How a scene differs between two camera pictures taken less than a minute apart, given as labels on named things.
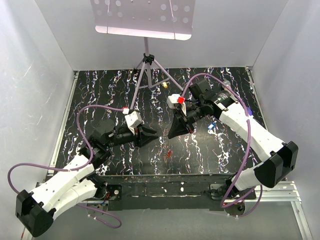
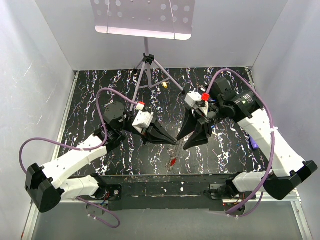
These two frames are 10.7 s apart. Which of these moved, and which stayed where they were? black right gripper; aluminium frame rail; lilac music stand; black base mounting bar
Moved: black right gripper
Stayed: black base mounting bar; lilac music stand; aluminium frame rail
